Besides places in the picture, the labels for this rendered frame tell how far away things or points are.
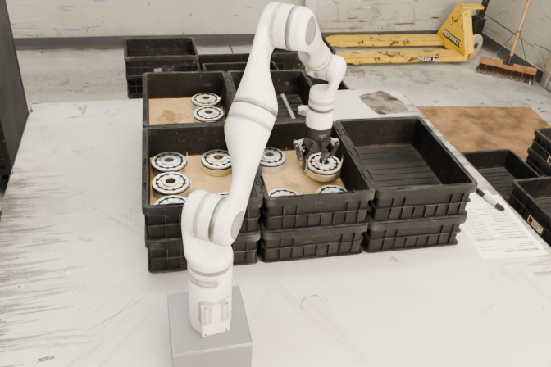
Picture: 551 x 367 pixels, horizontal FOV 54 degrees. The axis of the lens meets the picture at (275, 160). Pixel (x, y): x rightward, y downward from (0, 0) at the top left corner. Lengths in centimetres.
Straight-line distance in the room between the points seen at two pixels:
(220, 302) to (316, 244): 44
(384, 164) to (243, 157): 81
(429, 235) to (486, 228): 26
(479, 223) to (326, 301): 62
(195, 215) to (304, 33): 42
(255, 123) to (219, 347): 48
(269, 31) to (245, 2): 368
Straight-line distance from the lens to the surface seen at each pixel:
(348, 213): 146
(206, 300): 114
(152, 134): 166
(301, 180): 161
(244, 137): 102
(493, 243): 176
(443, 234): 165
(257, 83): 106
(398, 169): 174
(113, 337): 137
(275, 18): 112
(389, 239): 158
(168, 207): 133
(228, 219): 99
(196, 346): 120
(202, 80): 203
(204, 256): 107
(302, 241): 148
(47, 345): 139
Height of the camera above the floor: 175
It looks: 33 degrees down
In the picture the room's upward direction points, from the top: 4 degrees clockwise
